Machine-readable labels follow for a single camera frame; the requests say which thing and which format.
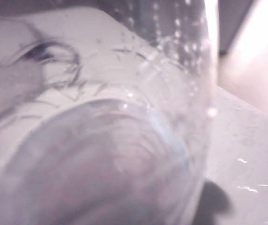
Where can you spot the clear red-label water bottle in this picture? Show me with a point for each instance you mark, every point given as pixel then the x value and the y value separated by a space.
pixel 115 152

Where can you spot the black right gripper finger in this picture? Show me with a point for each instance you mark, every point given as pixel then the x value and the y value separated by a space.
pixel 216 199

